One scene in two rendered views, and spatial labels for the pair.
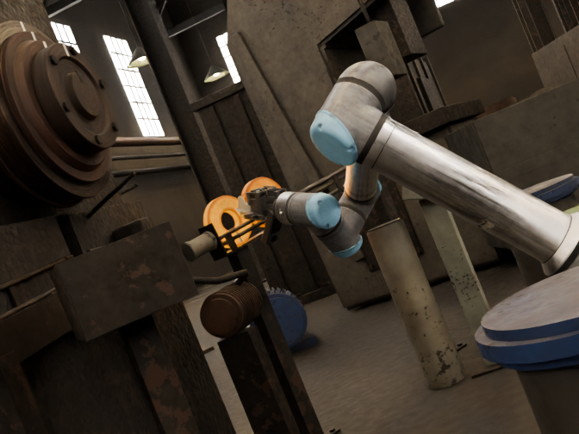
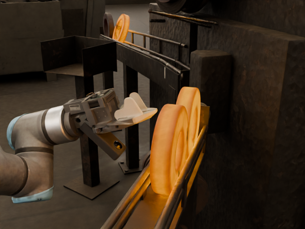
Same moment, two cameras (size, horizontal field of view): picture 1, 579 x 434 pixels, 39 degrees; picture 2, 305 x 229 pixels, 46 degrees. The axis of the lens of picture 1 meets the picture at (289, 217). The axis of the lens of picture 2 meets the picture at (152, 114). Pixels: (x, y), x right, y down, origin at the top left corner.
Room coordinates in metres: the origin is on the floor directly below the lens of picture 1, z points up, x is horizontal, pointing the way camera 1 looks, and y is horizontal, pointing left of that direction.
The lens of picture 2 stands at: (2.98, -0.29, 1.02)
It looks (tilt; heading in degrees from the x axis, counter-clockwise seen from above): 22 degrees down; 146
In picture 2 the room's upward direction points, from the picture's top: straight up
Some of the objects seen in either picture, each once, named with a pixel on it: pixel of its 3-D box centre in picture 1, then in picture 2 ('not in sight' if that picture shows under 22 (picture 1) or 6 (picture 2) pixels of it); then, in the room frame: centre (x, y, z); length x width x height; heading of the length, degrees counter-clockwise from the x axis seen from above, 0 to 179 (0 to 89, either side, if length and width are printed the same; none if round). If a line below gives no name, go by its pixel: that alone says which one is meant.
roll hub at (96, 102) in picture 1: (77, 98); not in sight; (1.99, 0.37, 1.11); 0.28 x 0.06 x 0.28; 165
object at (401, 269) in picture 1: (415, 303); not in sight; (2.48, -0.26, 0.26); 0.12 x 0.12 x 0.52
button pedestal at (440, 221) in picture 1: (459, 268); not in sight; (2.48, -0.42, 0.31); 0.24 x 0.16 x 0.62; 165
